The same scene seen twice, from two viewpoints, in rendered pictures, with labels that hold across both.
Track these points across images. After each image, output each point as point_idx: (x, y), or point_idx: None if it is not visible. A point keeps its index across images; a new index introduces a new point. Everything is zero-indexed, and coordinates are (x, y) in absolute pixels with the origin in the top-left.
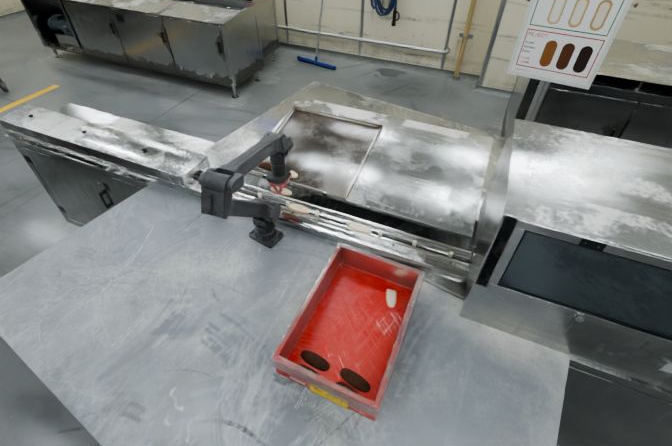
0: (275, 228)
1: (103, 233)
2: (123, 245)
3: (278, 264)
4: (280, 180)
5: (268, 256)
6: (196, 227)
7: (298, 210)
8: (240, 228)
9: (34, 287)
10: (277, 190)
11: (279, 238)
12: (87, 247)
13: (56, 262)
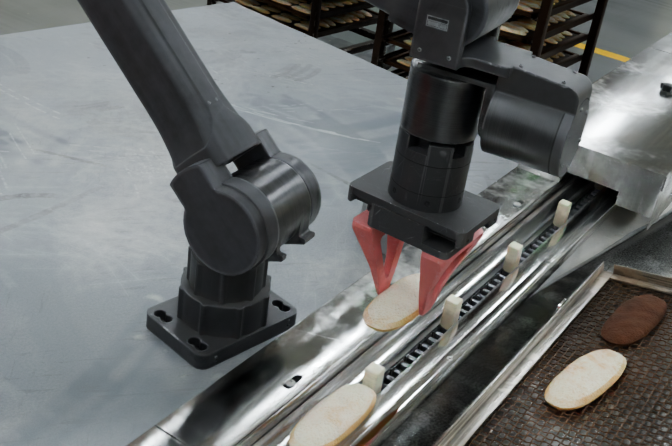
0: (215, 311)
1: (358, 89)
2: (304, 105)
3: (46, 329)
4: (358, 187)
5: (107, 312)
6: (334, 196)
7: (315, 406)
8: (294, 272)
9: (224, 36)
10: (386, 268)
11: (179, 343)
12: (316, 74)
13: (284, 50)
